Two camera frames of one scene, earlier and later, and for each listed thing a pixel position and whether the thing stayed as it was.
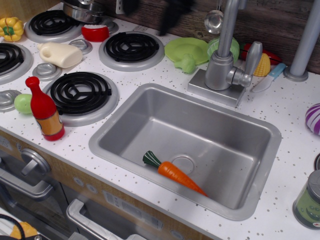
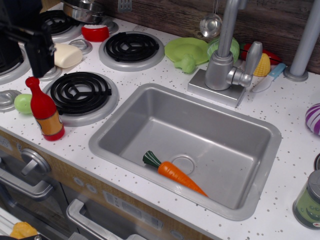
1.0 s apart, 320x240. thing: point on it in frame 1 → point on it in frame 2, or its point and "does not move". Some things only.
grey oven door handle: (39, 192) does not move
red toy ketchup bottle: (45, 111) does not move
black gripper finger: (173, 9) → (19, 19)
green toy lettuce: (213, 46) does not move
